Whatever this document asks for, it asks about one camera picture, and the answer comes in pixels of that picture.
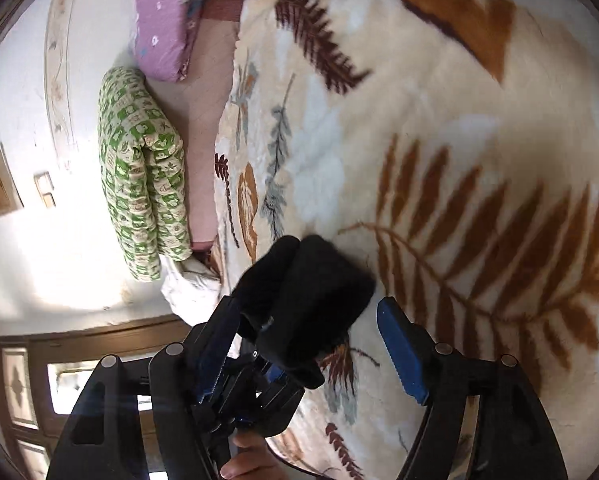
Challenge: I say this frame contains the black pants with yellow patch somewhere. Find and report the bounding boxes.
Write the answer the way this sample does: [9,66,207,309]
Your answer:
[232,234,377,390]

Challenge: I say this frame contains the wall switch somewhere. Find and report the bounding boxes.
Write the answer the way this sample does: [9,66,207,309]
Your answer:
[34,171,55,209]

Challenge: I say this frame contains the green patterned folded quilt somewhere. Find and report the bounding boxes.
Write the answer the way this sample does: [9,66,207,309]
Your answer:
[97,66,193,282]

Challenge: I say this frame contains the pink brown quilted bed sheet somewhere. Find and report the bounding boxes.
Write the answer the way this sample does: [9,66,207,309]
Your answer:
[182,0,245,256]

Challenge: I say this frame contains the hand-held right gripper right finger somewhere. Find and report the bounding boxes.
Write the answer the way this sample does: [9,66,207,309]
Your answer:
[377,296,569,480]

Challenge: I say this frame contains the white printed pillow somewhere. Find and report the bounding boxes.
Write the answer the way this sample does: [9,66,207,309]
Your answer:
[160,255,223,318]

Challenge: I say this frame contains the person's left hand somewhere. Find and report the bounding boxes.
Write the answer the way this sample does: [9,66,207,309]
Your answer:
[221,430,290,480]

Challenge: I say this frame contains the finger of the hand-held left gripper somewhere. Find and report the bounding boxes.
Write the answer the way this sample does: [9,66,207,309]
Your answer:
[200,352,270,431]
[252,375,305,436]

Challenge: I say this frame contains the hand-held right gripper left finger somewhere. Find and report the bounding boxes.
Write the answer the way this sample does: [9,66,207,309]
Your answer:
[46,296,240,480]

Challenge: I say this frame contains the leaf print fleece blanket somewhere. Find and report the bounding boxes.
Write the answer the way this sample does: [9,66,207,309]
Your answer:
[212,0,599,480]

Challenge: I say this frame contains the purple floral pillow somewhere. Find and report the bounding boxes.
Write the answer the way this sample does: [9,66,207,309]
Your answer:
[130,0,205,83]

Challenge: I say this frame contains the wooden door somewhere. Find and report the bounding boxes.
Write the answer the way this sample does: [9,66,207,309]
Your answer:
[0,316,205,480]

